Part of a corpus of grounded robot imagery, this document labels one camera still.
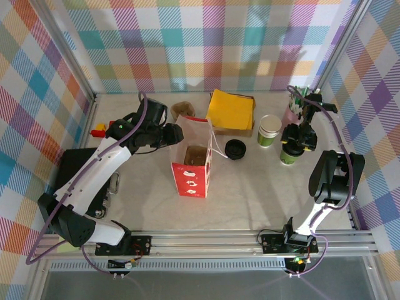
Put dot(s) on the red paper takeout bag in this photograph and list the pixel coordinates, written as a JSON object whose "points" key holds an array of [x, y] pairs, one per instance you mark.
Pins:
{"points": [[190, 184]]}

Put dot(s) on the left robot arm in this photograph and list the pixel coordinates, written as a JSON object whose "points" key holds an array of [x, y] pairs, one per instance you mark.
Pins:
{"points": [[93, 168]]}

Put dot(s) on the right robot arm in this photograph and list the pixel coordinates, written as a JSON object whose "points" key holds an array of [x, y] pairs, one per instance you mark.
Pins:
{"points": [[328, 175]]}

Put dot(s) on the brown pulp cup carrier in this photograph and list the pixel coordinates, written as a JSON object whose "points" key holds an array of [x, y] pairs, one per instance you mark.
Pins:
{"points": [[182, 109]]}

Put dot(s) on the red yellow toy blocks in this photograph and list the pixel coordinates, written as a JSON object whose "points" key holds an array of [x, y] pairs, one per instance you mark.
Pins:
{"points": [[104, 132]]}

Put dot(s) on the yellow plastic block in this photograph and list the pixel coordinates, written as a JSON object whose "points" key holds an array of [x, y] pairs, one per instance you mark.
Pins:
{"points": [[100, 127]]}

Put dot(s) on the brown cardboard box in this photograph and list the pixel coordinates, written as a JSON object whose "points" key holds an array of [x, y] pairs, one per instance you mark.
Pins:
{"points": [[237, 132]]}

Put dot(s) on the black plastic lid stack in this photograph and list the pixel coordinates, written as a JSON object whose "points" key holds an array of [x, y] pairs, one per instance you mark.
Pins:
{"points": [[236, 150]]}

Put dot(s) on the small electronics connector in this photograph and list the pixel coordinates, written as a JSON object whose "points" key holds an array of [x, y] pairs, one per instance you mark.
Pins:
{"points": [[298, 261], [125, 265]]}

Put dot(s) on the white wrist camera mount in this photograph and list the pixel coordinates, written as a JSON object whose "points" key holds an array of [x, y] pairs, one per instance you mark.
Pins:
{"points": [[163, 117]]}

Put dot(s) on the aluminium side rail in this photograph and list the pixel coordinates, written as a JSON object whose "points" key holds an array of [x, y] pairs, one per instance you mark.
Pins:
{"points": [[353, 218]]}

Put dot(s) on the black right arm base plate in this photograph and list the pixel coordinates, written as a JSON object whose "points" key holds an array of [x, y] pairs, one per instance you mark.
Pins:
{"points": [[272, 243]]}

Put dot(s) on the aluminium frame post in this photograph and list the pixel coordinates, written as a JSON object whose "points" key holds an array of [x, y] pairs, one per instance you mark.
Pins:
{"points": [[343, 40], [62, 47]]}

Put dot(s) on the aluminium mounting rail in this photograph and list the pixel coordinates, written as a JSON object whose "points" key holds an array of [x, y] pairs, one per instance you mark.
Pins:
{"points": [[203, 240]]}

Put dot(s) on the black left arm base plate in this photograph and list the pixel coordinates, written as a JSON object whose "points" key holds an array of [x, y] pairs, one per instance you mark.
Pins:
{"points": [[142, 245]]}

